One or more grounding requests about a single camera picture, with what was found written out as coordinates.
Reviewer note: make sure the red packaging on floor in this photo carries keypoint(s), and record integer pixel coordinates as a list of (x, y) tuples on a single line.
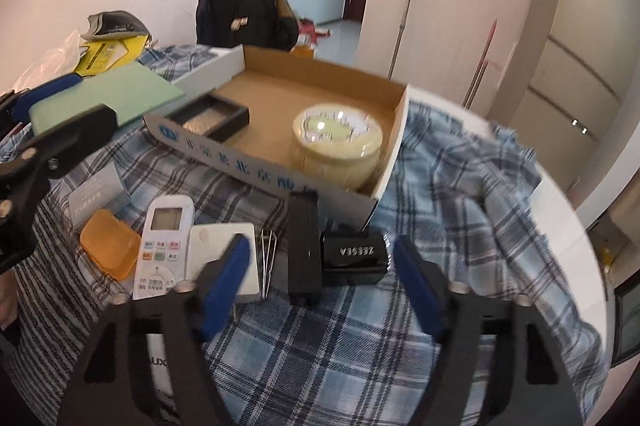
[(312, 30)]

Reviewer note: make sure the long black box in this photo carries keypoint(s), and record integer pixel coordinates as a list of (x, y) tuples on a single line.
[(305, 246)]

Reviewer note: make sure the clear plastic bag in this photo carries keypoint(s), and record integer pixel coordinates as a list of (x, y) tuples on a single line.
[(50, 61)]

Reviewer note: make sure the green notebook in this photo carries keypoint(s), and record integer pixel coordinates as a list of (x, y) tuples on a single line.
[(125, 91)]

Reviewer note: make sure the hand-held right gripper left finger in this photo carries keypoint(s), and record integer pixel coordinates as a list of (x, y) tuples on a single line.
[(227, 286)]

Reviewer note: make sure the orange plastic box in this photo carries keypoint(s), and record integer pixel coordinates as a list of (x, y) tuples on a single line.
[(110, 246)]

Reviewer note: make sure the white cardboard box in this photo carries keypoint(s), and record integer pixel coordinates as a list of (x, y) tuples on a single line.
[(270, 106)]

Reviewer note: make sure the grey magazine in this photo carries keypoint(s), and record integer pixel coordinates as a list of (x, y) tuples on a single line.
[(117, 24)]

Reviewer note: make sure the round yellow tin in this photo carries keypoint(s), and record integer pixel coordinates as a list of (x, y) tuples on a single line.
[(335, 156)]

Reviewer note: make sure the yellow paper bag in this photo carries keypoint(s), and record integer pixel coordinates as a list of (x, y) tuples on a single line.
[(107, 54)]

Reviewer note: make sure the black jacket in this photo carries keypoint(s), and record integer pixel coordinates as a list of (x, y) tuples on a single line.
[(235, 1)]

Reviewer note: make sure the beige refrigerator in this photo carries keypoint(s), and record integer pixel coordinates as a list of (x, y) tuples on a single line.
[(575, 56)]

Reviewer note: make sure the white remote control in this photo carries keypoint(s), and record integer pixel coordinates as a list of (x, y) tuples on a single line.
[(165, 246)]

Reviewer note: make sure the light blue box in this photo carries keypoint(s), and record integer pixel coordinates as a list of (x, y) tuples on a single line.
[(92, 196)]

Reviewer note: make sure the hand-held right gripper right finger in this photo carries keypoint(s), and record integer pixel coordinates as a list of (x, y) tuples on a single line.
[(417, 286)]

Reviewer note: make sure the blue plaid blanket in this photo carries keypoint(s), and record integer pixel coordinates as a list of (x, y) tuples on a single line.
[(450, 186)]

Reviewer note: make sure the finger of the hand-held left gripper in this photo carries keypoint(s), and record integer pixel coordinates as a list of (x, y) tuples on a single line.
[(50, 89), (75, 129)]

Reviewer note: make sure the silver nail clipper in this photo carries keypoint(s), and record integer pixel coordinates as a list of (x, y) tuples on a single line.
[(267, 290)]

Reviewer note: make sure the small black printed box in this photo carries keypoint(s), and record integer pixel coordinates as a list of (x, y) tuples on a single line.
[(350, 267)]

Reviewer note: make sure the white rectangular box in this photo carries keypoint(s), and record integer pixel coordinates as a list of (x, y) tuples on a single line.
[(210, 241)]

